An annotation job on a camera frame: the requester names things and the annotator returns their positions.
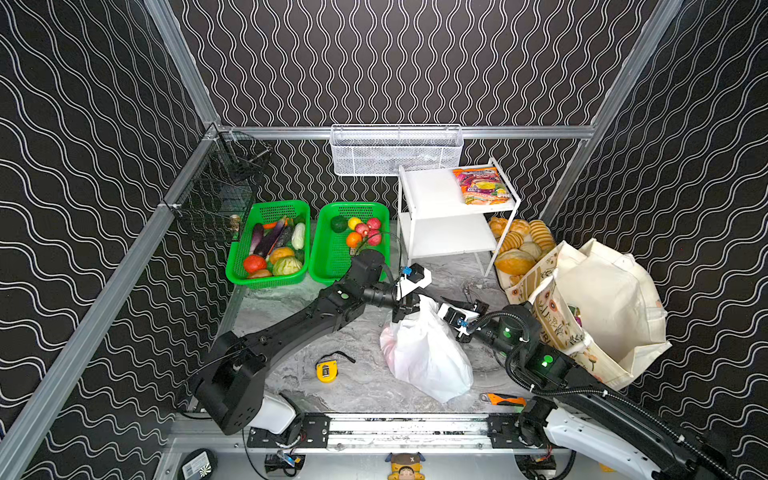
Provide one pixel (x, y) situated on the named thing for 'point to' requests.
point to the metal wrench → (467, 292)
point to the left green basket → (273, 245)
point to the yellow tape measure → (327, 368)
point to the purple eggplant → (257, 236)
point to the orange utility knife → (496, 398)
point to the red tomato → (255, 263)
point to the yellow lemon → (353, 221)
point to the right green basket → (329, 250)
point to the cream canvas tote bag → (597, 307)
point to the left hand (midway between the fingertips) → (444, 306)
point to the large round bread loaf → (514, 262)
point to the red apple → (375, 240)
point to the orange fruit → (353, 239)
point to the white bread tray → (520, 242)
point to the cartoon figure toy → (405, 466)
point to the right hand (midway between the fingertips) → (445, 297)
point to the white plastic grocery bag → (426, 353)
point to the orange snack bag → (482, 185)
